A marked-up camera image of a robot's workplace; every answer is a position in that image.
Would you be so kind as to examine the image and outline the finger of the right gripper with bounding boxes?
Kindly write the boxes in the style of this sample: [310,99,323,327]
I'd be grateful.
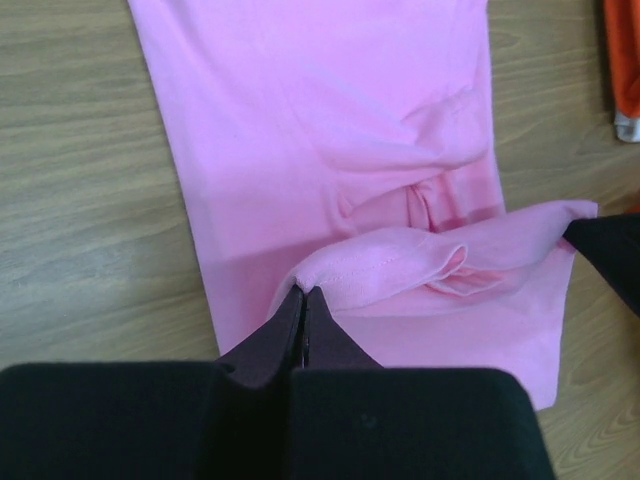
[563,213,640,316]

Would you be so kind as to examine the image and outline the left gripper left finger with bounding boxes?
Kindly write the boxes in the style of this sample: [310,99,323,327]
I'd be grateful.
[1,288,304,479]

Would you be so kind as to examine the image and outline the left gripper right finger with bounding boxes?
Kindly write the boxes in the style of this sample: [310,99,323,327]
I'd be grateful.
[289,288,555,479]

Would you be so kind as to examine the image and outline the light pink t shirt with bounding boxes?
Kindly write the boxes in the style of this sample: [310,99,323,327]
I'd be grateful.
[130,1,597,409]

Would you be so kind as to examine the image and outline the folded white t shirt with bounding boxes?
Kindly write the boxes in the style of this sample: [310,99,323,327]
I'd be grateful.
[614,111,640,143]

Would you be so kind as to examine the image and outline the folded orange t shirt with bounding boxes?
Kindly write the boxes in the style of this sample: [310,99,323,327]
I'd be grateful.
[603,0,639,118]

